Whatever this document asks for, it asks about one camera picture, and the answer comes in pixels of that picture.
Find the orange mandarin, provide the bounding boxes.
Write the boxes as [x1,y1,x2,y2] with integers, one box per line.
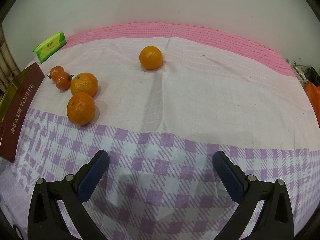
[67,92,95,126]
[70,73,98,97]

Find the red cherry tomato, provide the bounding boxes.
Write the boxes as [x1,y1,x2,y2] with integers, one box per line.
[55,72,73,90]
[47,66,65,82]

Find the maroon gold toffee tin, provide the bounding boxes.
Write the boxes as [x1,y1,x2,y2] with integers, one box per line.
[1,62,45,163]

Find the orange plastic bag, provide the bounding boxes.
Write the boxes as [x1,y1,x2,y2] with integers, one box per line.
[304,81,320,126]

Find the beige patterned curtain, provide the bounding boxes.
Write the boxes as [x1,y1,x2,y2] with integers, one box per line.
[0,26,21,94]

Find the pink purple checkered tablecloth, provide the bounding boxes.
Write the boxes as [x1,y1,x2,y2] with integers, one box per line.
[1,23,319,239]

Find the green tissue pack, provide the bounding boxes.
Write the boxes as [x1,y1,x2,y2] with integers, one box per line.
[33,31,67,64]

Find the small round orange kumquat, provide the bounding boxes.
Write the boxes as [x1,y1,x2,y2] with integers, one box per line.
[139,46,163,70]

